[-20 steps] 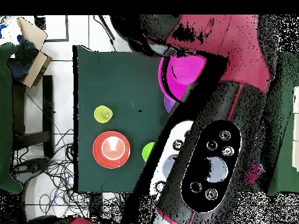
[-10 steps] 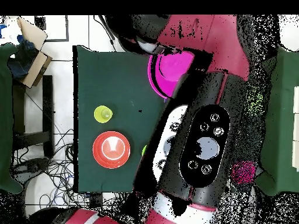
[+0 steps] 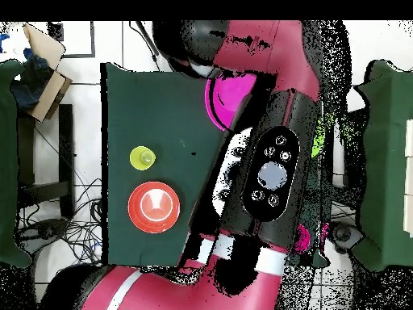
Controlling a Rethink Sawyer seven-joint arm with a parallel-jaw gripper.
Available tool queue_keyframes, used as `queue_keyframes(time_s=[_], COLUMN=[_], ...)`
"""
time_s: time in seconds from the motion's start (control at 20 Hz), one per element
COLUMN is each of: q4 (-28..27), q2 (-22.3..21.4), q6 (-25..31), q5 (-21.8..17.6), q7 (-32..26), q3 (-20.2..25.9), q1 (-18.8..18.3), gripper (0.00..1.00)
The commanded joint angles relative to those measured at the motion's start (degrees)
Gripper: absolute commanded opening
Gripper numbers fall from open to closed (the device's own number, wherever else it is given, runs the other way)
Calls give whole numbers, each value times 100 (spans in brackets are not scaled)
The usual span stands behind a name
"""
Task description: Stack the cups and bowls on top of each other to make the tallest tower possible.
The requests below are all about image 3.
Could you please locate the green cloth side table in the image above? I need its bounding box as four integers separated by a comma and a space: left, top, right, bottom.
351, 59, 413, 272
0, 59, 33, 269

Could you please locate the dark green table cloth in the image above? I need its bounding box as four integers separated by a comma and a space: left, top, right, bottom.
100, 61, 333, 269

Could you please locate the pale yellow translucent cup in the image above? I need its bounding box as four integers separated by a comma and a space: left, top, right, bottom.
129, 145, 156, 171

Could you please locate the black stool frame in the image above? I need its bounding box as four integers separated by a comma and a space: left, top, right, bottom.
17, 103, 76, 220

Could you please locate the black tripod leg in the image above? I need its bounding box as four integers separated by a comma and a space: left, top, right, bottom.
128, 20, 161, 70

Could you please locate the small pink-red bowl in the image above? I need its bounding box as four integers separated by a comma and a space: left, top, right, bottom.
294, 223, 330, 254

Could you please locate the white drawer unit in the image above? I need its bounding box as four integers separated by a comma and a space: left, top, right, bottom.
403, 118, 413, 238

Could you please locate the black grey floor stand base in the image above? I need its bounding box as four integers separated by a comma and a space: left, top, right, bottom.
17, 217, 70, 241
332, 222, 365, 256

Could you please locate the black box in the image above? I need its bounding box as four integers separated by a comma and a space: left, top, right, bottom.
341, 107, 369, 188

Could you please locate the large green bowl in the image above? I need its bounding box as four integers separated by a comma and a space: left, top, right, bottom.
311, 112, 327, 159

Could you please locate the orange bowl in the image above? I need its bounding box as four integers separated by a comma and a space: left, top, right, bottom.
127, 181, 181, 234

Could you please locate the cardboard box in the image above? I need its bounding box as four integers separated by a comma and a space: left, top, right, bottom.
9, 23, 73, 124

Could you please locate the tangle of black cables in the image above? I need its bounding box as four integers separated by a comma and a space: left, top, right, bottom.
19, 175, 104, 266

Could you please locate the black floor frame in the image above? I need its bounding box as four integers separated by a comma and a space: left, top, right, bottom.
47, 20, 97, 59

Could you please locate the dark blue bag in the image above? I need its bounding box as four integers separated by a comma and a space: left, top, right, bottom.
10, 48, 54, 111

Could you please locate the large pink bowl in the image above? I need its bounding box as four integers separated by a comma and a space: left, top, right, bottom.
204, 72, 259, 132

